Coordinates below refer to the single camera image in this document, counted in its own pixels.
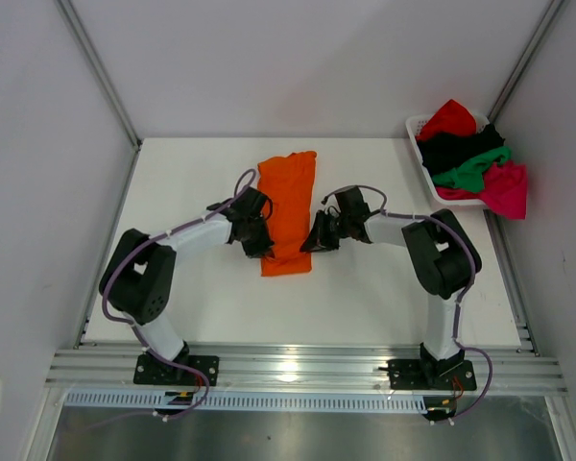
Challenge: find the orange t shirt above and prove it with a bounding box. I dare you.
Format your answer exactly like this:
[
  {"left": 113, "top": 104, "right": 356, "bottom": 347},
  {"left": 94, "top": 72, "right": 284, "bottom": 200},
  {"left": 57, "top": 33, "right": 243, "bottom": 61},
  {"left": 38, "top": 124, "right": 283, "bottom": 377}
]
[{"left": 257, "top": 151, "right": 317, "bottom": 278}]

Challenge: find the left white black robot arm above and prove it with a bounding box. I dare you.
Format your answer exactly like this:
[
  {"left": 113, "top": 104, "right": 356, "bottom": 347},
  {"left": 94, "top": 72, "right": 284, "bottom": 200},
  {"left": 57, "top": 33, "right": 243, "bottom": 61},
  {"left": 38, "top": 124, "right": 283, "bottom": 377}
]
[{"left": 99, "top": 186, "right": 274, "bottom": 384}]

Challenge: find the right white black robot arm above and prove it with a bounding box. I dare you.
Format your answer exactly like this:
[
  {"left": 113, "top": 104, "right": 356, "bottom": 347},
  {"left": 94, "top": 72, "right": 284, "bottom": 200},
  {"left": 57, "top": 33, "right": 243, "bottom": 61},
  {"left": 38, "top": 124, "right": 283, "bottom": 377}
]
[{"left": 300, "top": 185, "right": 482, "bottom": 389}]

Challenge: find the black t shirt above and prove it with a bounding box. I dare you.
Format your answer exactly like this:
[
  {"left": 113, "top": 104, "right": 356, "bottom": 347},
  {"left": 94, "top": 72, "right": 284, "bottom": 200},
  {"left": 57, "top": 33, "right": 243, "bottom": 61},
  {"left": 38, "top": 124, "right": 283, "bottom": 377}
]
[{"left": 417, "top": 124, "right": 505, "bottom": 176}]

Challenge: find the white plastic laundry basket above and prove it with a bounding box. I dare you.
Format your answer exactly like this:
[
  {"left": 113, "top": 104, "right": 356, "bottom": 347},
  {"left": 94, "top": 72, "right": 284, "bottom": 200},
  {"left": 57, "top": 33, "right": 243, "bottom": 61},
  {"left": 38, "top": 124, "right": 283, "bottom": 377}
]
[{"left": 405, "top": 113, "right": 488, "bottom": 211}]

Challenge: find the green t shirt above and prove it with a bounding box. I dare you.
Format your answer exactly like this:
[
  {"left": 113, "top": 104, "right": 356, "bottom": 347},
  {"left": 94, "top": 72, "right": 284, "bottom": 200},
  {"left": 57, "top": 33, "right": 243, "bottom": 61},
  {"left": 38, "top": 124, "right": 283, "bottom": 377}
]
[{"left": 432, "top": 146, "right": 512, "bottom": 194}]

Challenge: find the red t shirt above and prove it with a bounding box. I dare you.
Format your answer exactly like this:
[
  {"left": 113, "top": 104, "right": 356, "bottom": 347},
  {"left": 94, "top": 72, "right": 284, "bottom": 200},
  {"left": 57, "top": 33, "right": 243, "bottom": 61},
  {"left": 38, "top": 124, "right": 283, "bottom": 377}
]
[{"left": 417, "top": 99, "right": 477, "bottom": 141}]

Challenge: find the magenta t shirt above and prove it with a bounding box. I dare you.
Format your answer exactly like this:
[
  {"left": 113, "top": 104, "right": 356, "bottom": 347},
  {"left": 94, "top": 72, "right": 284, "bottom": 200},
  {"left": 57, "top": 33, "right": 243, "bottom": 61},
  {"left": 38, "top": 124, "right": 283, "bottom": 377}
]
[{"left": 436, "top": 160, "right": 528, "bottom": 220}]

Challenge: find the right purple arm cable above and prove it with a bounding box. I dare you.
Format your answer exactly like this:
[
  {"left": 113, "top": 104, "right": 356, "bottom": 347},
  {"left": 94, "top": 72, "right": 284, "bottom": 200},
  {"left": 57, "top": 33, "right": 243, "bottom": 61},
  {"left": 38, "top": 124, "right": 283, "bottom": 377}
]
[{"left": 321, "top": 184, "right": 494, "bottom": 426}]

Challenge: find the slotted grey cable duct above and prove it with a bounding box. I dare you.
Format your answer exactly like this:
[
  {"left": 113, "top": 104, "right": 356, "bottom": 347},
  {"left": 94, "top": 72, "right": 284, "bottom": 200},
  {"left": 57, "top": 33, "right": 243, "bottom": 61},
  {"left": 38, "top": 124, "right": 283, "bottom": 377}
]
[{"left": 64, "top": 390, "right": 427, "bottom": 414}]

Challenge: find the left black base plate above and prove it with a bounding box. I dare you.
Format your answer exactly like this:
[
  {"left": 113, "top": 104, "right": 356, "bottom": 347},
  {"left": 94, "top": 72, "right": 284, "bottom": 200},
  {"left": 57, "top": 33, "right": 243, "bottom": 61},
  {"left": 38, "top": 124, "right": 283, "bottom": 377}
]
[{"left": 132, "top": 353, "right": 220, "bottom": 387}]

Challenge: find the aluminium mounting rail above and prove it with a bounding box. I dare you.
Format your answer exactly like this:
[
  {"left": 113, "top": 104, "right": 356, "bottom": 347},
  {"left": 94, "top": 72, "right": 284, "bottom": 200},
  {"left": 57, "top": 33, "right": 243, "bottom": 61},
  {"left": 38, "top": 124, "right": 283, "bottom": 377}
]
[{"left": 45, "top": 342, "right": 568, "bottom": 397}]

